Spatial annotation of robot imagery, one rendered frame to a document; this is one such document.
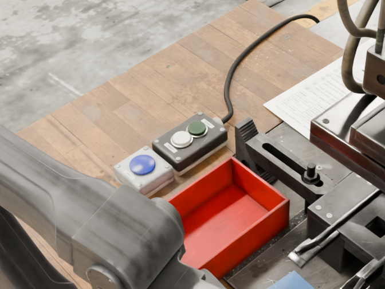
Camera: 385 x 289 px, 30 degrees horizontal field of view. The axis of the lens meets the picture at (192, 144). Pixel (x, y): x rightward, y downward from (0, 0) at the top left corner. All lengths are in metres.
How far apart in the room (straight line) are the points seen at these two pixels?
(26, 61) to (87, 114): 1.69
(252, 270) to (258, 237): 0.05
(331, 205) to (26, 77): 2.02
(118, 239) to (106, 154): 0.62
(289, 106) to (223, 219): 0.27
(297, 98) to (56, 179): 0.71
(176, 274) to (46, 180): 0.13
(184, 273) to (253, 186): 0.47
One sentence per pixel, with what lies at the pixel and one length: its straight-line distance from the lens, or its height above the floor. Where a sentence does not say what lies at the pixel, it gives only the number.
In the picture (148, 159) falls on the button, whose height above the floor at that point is 0.94.
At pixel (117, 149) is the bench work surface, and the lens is 1.18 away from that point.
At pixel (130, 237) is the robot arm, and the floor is 1.29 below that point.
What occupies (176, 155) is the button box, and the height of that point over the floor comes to 0.93.
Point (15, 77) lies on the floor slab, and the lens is 2.87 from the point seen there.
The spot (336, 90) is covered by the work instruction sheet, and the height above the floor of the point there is 0.90.
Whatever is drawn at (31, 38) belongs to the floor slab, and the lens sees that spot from 3.05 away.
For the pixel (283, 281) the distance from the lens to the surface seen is 0.89.
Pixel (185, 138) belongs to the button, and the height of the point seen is 0.94.
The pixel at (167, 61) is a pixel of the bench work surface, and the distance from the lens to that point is 1.34.
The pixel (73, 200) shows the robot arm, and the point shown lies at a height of 1.30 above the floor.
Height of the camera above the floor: 1.73
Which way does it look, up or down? 45 degrees down
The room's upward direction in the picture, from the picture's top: 6 degrees counter-clockwise
